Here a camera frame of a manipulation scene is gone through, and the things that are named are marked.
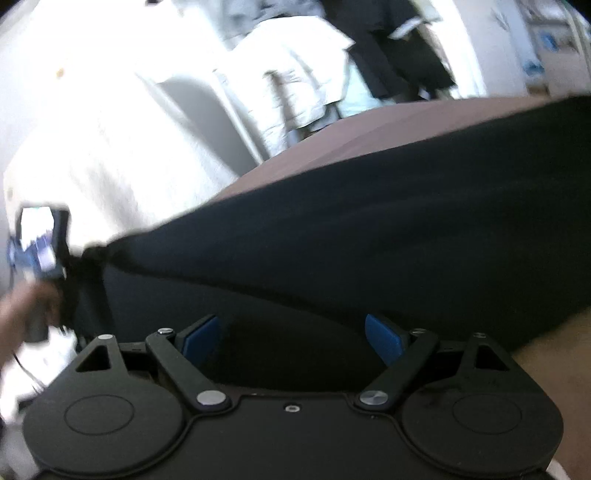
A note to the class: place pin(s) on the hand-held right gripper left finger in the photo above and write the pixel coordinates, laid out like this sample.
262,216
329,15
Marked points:
202,338

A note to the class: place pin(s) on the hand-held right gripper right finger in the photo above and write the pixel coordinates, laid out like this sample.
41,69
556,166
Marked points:
381,339

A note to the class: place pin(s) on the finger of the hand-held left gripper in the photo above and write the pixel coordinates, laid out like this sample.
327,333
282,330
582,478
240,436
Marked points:
85,277

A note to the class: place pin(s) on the black garment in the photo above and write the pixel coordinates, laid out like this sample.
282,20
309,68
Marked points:
351,221

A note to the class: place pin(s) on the dark hanging clothes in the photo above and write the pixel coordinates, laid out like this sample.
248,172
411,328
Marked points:
392,46

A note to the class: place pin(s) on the person's left hand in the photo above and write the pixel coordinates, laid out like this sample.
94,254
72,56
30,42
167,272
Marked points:
16,318

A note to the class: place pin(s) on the white wardrobe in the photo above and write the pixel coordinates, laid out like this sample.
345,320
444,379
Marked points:
115,129

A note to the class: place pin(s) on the pale blue cloth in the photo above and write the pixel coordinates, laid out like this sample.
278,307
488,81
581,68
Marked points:
355,94

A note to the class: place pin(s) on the white cloth pile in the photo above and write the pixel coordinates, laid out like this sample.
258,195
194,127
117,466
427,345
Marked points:
286,78

